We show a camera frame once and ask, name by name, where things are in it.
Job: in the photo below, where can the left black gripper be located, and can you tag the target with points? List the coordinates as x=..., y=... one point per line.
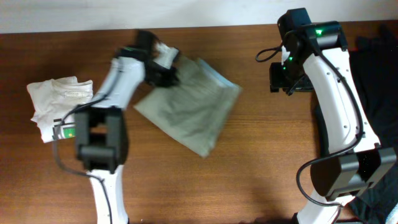
x=162, y=76

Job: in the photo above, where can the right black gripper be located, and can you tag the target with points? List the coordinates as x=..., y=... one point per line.
x=280, y=81

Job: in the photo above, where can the khaki green cargo shorts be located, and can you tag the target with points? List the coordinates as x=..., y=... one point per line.
x=194, y=111

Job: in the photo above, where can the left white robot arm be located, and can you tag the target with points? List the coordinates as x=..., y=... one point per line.
x=101, y=140

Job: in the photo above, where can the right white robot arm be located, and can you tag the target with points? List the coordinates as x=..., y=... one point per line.
x=316, y=56

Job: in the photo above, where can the black garment pile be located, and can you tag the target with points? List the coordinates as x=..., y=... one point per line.
x=374, y=69

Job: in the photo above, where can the white folded printed t-shirt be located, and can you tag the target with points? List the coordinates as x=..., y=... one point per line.
x=52, y=100

